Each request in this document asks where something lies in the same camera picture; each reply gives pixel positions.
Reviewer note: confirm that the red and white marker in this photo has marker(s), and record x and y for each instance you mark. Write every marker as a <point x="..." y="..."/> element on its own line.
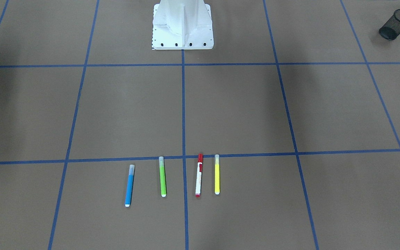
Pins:
<point x="198" y="179"/>

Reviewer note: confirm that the blue marker pen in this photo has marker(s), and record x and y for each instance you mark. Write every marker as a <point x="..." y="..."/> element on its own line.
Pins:
<point x="129" y="188"/>

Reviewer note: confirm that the yellow marker pen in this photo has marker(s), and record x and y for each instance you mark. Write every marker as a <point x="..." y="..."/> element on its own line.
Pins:
<point x="217" y="174"/>

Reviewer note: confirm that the green marker pen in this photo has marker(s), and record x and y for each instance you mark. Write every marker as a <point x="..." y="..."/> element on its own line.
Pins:
<point x="163" y="189"/>

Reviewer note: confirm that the black mesh pencil cup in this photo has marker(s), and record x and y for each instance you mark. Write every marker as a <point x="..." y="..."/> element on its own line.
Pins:
<point x="391" y="29"/>

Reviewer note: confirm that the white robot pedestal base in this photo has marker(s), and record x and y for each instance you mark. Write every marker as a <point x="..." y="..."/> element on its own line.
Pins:
<point x="182" y="25"/>

